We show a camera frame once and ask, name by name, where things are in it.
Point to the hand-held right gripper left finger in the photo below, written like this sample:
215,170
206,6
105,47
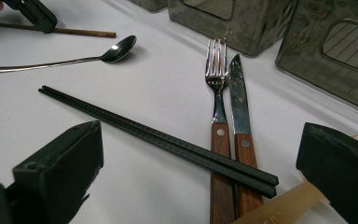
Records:
59,171

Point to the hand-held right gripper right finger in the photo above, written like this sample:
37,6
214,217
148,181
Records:
338,168

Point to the beige translucent plastic spoon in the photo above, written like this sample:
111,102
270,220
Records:
286,205

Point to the metal spoon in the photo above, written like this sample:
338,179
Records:
118,51

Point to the smoky translucent plastic bin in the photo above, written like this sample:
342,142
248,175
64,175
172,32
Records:
149,3
248,28
310,68

